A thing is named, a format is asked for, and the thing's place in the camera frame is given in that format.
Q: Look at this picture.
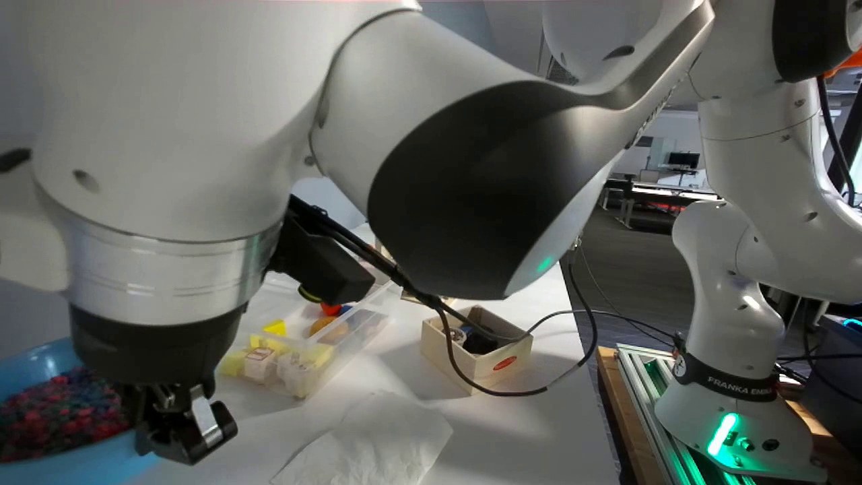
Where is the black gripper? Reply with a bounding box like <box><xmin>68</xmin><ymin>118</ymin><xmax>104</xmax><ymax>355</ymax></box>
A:
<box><xmin>68</xmin><ymin>300</ymin><xmax>249</xmax><ymax>469</ymax></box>

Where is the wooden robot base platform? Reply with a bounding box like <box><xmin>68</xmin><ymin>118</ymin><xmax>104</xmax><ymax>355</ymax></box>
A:
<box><xmin>594</xmin><ymin>343</ymin><xmax>839</xmax><ymax>485</ymax></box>

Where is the clear plastic container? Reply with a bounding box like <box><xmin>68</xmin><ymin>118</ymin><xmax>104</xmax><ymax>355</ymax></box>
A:
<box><xmin>218</xmin><ymin>297</ymin><xmax>394</xmax><ymax>403</ymax></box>

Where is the yellow toy block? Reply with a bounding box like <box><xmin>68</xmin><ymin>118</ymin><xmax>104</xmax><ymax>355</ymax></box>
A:
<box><xmin>218</xmin><ymin>351</ymin><xmax>249</xmax><ymax>379</ymax></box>

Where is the white cube toy block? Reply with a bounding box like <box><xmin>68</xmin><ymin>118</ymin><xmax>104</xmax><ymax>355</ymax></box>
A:
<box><xmin>240</xmin><ymin>343</ymin><xmax>276</xmax><ymax>386</ymax></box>

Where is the large pale toy block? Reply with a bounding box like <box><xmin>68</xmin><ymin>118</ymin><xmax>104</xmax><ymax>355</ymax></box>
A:
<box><xmin>275</xmin><ymin>343</ymin><xmax>336</xmax><ymax>399</ymax></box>

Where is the white cloth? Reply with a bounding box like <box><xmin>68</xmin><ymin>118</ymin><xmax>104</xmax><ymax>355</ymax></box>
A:
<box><xmin>266</xmin><ymin>399</ymin><xmax>454</xmax><ymax>485</ymax></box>

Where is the small wooden box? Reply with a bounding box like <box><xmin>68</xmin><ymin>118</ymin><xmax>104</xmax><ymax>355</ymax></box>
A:
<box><xmin>416</xmin><ymin>301</ymin><xmax>535</xmax><ymax>395</ymax></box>

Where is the background lab table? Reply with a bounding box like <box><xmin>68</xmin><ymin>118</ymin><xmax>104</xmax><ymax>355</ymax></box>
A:
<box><xmin>601</xmin><ymin>132</ymin><xmax>721</xmax><ymax>235</ymax></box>

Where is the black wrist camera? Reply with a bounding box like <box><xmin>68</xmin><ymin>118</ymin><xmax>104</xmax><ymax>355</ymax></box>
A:
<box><xmin>266</xmin><ymin>194</ymin><xmax>379</xmax><ymax>310</ymax></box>

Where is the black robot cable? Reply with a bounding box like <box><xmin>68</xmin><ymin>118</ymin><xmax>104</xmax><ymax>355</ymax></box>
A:
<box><xmin>294</xmin><ymin>201</ymin><xmax>601</xmax><ymax>399</ymax></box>

